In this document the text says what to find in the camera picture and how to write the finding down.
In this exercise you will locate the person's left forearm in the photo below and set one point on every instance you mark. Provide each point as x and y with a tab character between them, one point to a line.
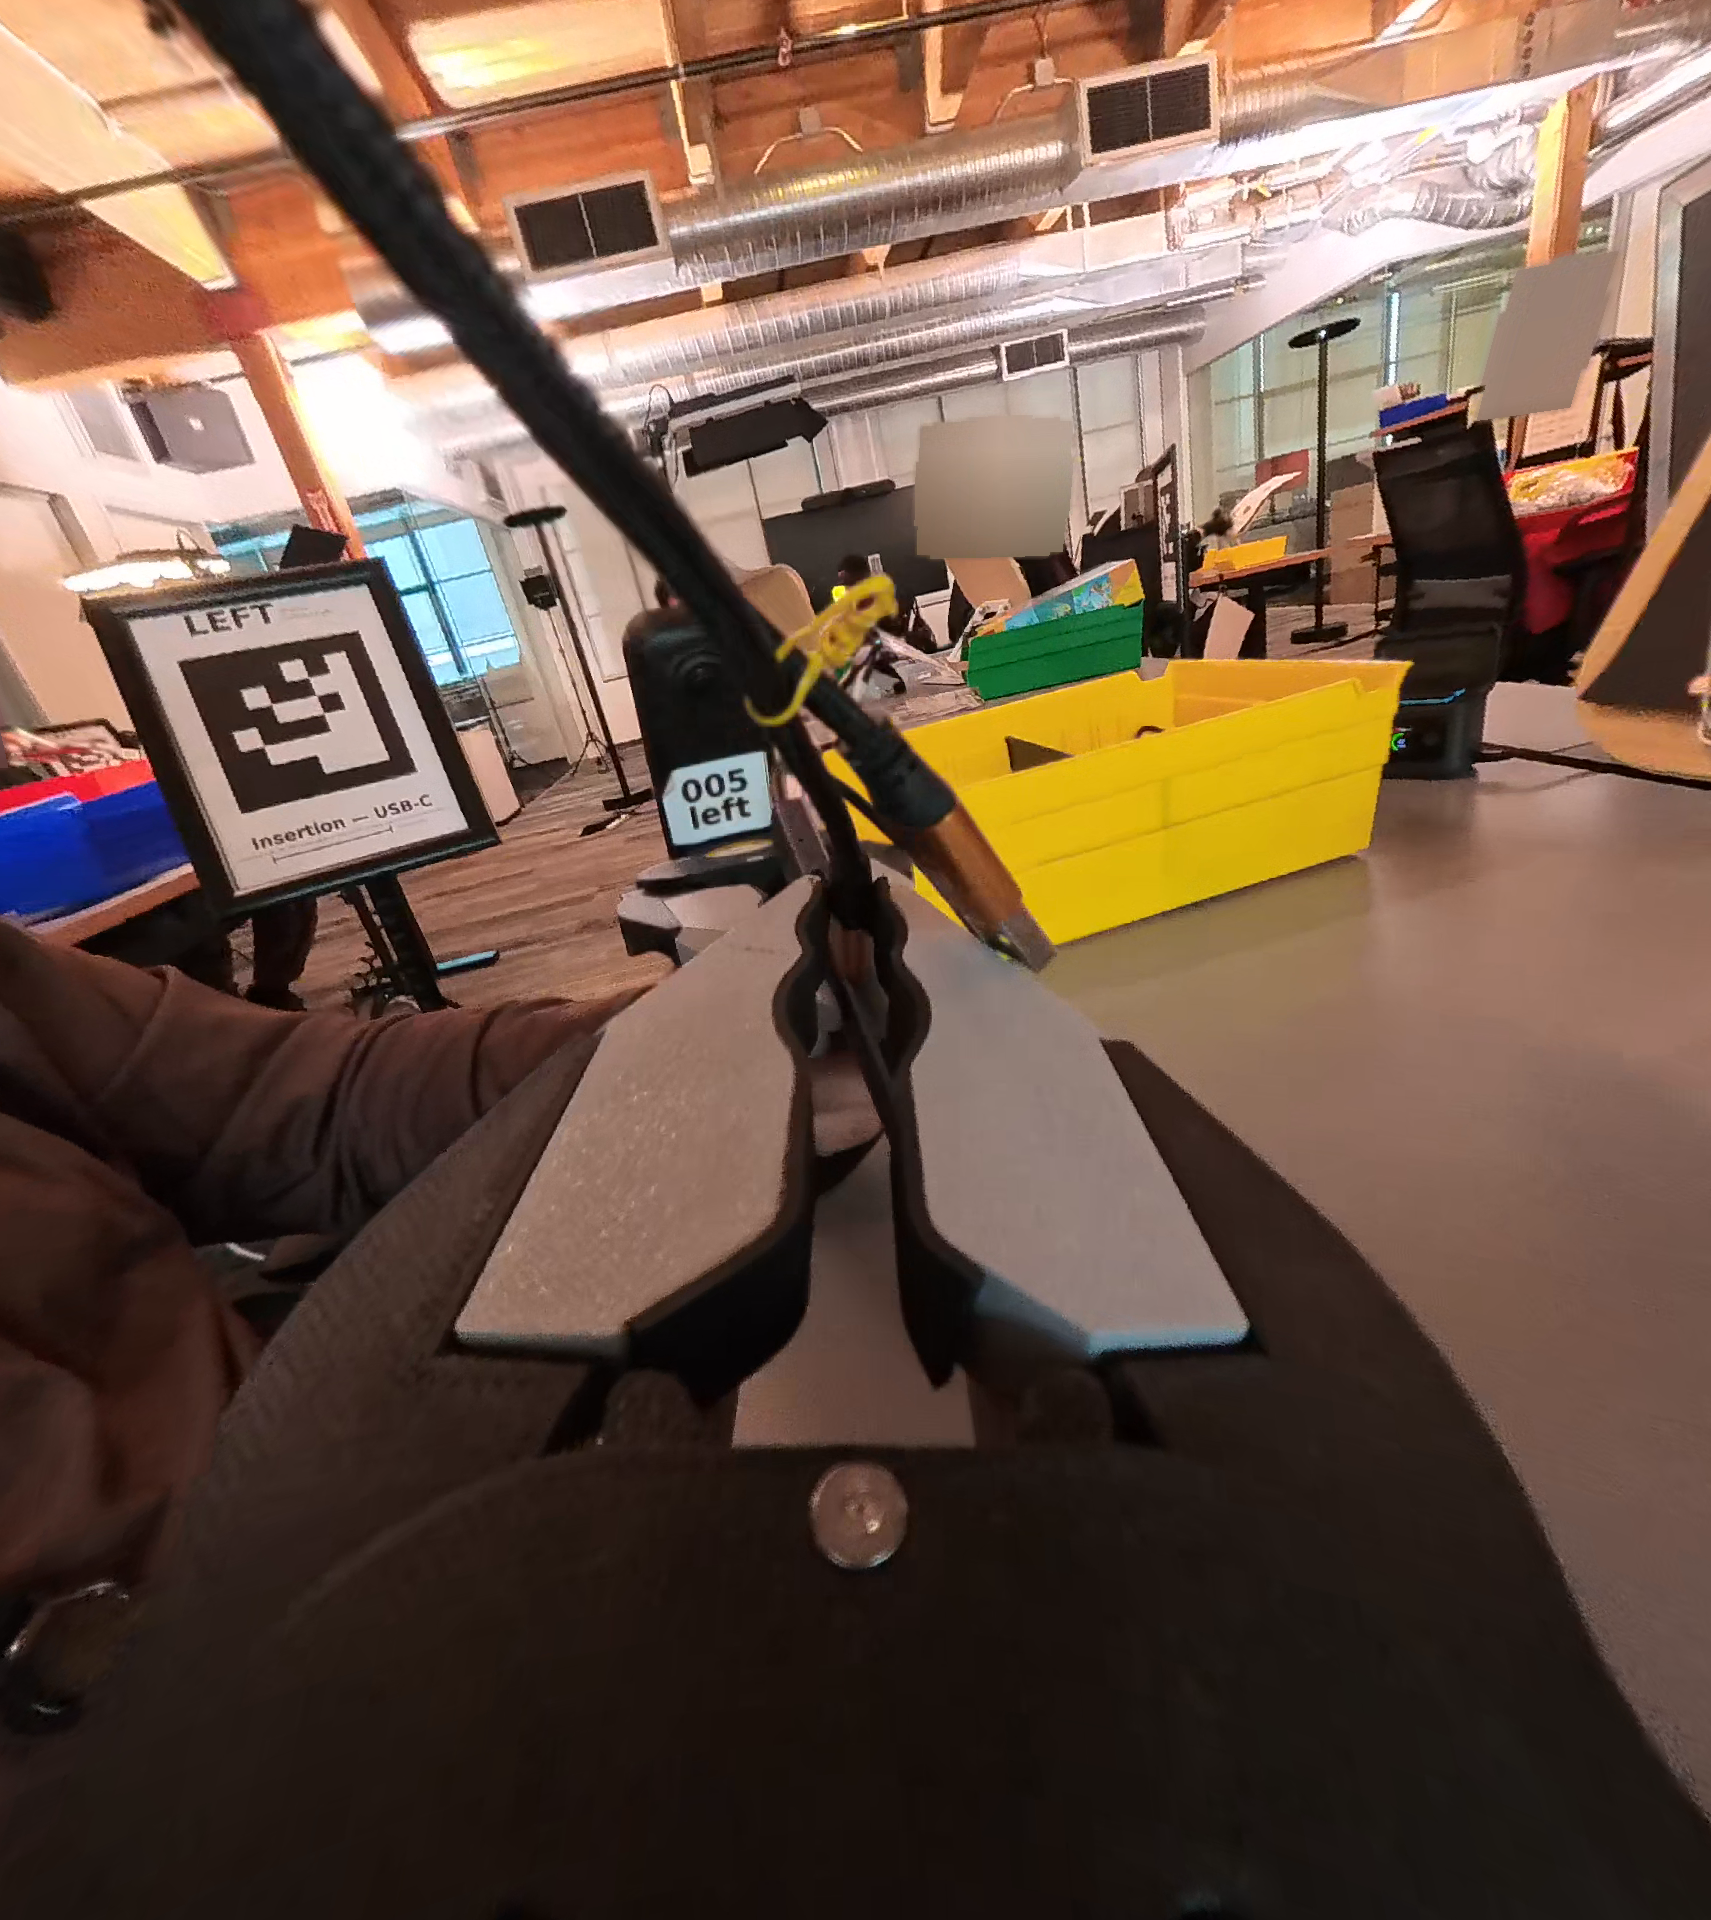
196	1081

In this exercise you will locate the person's brown jacket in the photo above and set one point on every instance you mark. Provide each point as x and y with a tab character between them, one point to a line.
29	1381

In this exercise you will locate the framed marker sign on stand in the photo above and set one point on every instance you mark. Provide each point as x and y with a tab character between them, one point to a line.
287	736

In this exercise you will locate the black hanging speaker box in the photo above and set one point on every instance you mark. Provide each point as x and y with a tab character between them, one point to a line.
187	429

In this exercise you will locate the black studio light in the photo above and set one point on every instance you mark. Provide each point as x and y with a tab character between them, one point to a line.
751	432

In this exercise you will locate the black monitor screen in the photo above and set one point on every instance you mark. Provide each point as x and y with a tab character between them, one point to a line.
841	540

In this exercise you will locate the black office chair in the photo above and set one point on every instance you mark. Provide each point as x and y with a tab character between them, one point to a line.
1449	540

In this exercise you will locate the black ceiling vent grille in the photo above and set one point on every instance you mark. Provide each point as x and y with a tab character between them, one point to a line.
1151	107
586	224

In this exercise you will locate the silver air duct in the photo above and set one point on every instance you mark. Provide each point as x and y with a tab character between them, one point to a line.
869	187

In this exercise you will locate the red cart with yellow items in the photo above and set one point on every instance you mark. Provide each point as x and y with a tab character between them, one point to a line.
1577	533

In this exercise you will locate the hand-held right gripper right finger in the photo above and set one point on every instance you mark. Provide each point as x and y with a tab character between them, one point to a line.
1066	1185

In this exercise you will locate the small black electronic box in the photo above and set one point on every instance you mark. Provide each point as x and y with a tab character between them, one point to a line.
1440	736

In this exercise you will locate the blue plastic bin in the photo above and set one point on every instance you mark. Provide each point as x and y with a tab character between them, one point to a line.
61	847

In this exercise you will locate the yellow plastic bin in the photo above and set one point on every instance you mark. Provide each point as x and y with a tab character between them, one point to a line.
1217	795

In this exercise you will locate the yellow twist tie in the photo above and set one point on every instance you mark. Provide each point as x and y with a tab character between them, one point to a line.
832	631

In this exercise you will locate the red plastic bin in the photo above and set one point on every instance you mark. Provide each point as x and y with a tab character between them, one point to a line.
46	791

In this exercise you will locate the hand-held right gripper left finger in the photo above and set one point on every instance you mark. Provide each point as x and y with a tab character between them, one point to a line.
647	1185

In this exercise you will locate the green plastic bin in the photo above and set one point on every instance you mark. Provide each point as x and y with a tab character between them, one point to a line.
1059	661

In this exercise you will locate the black board with wooden frame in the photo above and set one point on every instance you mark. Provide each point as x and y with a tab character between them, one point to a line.
1697	599

